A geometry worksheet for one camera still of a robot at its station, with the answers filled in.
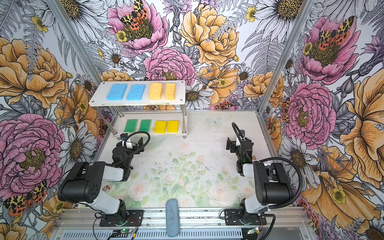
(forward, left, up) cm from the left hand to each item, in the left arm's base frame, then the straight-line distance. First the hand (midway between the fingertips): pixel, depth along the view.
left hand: (135, 141), depth 93 cm
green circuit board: (-44, -2, -9) cm, 45 cm away
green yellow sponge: (+13, -4, -1) cm, 14 cm away
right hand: (0, -62, 0) cm, 62 cm away
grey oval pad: (-40, -26, -5) cm, 48 cm away
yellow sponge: (+13, -22, -1) cm, 25 cm away
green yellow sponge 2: (+14, +6, -1) cm, 15 cm away
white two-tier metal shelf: (+29, +23, -9) cm, 38 cm away
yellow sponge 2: (+12, -13, -1) cm, 18 cm away
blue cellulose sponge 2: (+14, +5, +27) cm, 31 cm away
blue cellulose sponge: (+13, -5, +27) cm, 30 cm away
